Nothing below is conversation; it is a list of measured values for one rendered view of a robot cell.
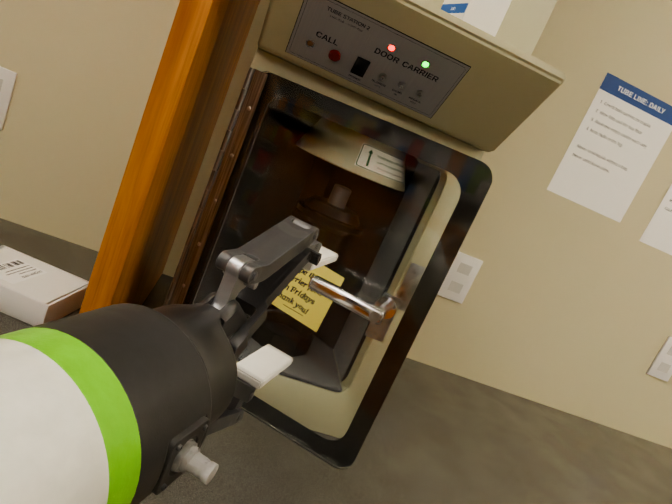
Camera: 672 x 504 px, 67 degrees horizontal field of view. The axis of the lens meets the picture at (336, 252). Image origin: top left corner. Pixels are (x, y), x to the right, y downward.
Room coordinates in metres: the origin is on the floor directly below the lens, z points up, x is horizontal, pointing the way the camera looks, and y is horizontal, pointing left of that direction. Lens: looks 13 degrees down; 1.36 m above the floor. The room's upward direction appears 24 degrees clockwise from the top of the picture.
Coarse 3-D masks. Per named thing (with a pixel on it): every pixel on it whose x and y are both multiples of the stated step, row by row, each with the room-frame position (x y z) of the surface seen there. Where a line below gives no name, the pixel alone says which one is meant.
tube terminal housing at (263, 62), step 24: (432, 0) 0.67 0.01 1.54; (528, 0) 0.70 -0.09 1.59; (552, 0) 0.70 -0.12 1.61; (504, 24) 0.69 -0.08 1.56; (528, 24) 0.70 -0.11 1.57; (528, 48) 0.70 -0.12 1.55; (288, 72) 0.65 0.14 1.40; (336, 96) 0.66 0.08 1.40; (360, 96) 0.67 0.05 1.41; (408, 120) 0.68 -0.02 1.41; (456, 144) 0.70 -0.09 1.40
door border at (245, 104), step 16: (256, 80) 0.62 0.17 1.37; (240, 96) 0.62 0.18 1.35; (256, 96) 0.62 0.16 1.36; (240, 112) 0.62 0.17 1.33; (240, 128) 0.62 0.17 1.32; (224, 144) 0.62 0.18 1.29; (240, 144) 0.62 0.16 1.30; (224, 160) 0.62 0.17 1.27; (224, 176) 0.62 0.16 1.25; (208, 208) 0.62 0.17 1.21; (208, 224) 0.62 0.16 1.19; (192, 240) 0.62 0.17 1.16; (192, 256) 0.62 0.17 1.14; (192, 272) 0.62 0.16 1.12; (176, 288) 0.62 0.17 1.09
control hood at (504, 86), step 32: (288, 0) 0.57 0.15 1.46; (352, 0) 0.56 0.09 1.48; (384, 0) 0.55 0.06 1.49; (416, 0) 0.55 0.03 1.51; (288, 32) 0.59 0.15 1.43; (416, 32) 0.57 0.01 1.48; (448, 32) 0.57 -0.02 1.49; (480, 32) 0.57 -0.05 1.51; (480, 64) 0.59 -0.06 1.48; (512, 64) 0.59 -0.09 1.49; (544, 64) 0.59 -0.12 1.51; (448, 96) 0.63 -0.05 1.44; (480, 96) 0.62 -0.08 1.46; (512, 96) 0.61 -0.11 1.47; (544, 96) 0.61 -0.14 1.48; (448, 128) 0.66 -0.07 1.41; (480, 128) 0.65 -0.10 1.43; (512, 128) 0.65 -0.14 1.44
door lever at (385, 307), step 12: (312, 288) 0.53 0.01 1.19; (324, 288) 0.53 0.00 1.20; (336, 288) 0.53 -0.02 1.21; (336, 300) 0.52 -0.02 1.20; (348, 300) 0.52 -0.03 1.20; (360, 300) 0.52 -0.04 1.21; (384, 300) 0.56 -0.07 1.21; (360, 312) 0.51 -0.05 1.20; (372, 312) 0.51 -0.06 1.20; (384, 312) 0.52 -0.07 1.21
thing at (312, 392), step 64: (256, 128) 0.62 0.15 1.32; (320, 128) 0.60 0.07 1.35; (384, 128) 0.58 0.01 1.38; (256, 192) 0.61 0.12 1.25; (320, 192) 0.59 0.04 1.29; (384, 192) 0.57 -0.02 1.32; (448, 192) 0.56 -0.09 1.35; (384, 256) 0.57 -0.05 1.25; (448, 256) 0.55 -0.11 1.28; (384, 320) 0.56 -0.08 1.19; (320, 384) 0.57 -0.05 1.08; (384, 384) 0.55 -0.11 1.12; (320, 448) 0.56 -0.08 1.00
